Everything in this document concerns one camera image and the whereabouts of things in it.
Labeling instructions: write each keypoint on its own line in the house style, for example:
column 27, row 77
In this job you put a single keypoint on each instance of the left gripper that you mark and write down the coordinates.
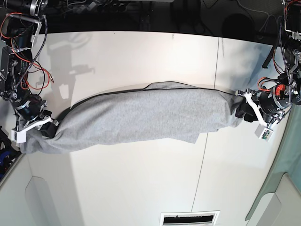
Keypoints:
column 273, row 101

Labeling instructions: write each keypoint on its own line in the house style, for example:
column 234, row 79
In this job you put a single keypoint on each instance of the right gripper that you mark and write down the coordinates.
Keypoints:
column 31, row 108

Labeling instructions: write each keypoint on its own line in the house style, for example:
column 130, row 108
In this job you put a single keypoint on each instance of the grey t-shirt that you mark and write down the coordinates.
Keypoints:
column 160, row 110

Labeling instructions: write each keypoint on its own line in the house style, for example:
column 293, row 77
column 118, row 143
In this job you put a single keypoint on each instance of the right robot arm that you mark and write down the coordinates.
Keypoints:
column 22, row 78

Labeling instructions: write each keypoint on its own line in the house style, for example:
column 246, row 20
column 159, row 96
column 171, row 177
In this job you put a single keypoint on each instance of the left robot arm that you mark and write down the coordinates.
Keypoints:
column 286, row 56

